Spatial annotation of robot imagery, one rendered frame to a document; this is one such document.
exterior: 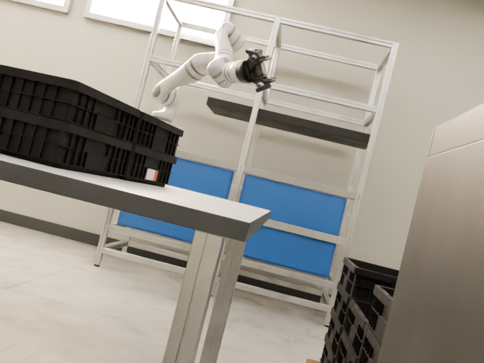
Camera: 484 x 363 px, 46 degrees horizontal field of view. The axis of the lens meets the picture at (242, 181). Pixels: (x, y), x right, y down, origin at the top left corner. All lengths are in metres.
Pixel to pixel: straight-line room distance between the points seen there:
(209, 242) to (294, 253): 2.78
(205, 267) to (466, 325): 0.76
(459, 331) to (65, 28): 5.04
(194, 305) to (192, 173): 2.82
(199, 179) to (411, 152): 1.88
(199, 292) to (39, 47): 4.41
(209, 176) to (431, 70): 2.15
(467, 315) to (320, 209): 3.45
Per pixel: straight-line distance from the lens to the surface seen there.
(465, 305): 0.52
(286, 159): 4.81
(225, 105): 4.03
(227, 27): 2.22
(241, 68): 1.79
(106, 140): 1.70
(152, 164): 2.05
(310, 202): 3.93
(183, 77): 2.38
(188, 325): 1.22
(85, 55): 5.26
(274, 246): 3.94
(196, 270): 1.19
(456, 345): 0.52
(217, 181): 3.96
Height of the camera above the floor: 0.76
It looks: 1 degrees up
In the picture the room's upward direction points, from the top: 14 degrees clockwise
